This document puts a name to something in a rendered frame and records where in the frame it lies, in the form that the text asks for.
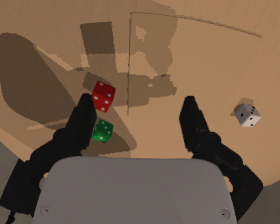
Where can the dark green die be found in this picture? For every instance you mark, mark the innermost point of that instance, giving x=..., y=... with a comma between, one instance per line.
x=102, y=131

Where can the red die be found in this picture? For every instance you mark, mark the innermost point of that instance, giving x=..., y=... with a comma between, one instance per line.
x=103, y=95

